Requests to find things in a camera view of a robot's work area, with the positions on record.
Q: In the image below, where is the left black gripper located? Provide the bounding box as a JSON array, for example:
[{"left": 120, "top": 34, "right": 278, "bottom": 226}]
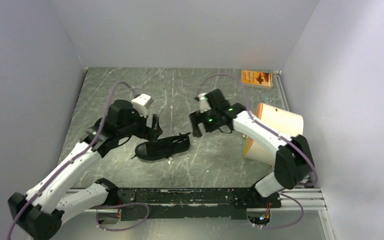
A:
[{"left": 117, "top": 106, "right": 162, "bottom": 142}]

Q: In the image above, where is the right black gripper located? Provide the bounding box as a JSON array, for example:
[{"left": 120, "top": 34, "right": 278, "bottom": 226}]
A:
[{"left": 188, "top": 106, "right": 221, "bottom": 138}]

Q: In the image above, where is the black canvas shoe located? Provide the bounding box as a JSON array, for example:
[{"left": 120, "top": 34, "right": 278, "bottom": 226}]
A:
[{"left": 132, "top": 132, "right": 191, "bottom": 162}]

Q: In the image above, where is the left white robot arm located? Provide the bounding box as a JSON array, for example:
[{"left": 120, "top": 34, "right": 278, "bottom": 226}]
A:
[{"left": 8, "top": 94, "right": 162, "bottom": 240}]

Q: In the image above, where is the orange book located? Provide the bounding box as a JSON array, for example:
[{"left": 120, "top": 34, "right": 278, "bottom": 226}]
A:
[{"left": 241, "top": 69, "right": 273, "bottom": 89}]

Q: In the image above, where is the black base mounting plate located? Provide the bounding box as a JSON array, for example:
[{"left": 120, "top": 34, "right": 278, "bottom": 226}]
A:
[{"left": 118, "top": 187, "right": 282, "bottom": 221}]

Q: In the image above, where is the white cylindrical lampshade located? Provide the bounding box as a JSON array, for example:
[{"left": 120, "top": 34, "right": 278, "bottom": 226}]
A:
[{"left": 242, "top": 102, "right": 305, "bottom": 167}]

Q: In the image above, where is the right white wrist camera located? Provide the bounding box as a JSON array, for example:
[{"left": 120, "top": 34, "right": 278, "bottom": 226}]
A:
[{"left": 197, "top": 92, "right": 211, "bottom": 113}]

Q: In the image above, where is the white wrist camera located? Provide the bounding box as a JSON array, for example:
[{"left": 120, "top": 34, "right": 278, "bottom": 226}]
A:
[
  {"left": 197, "top": 92, "right": 211, "bottom": 113},
  {"left": 131, "top": 93, "right": 153, "bottom": 118}
]

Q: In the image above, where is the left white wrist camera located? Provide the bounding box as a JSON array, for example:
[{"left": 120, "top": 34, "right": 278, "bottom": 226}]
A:
[{"left": 131, "top": 93, "right": 153, "bottom": 118}]

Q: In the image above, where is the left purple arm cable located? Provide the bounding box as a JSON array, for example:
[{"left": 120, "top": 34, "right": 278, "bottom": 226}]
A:
[{"left": 5, "top": 81, "right": 140, "bottom": 240}]

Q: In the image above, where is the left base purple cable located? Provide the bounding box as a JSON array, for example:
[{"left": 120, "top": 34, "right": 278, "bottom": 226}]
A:
[{"left": 95, "top": 202, "right": 151, "bottom": 232}]

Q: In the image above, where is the aluminium frame rail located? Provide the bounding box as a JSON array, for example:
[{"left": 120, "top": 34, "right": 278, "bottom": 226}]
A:
[{"left": 64, "top": 188, "right": 328, "bottom": 213}]

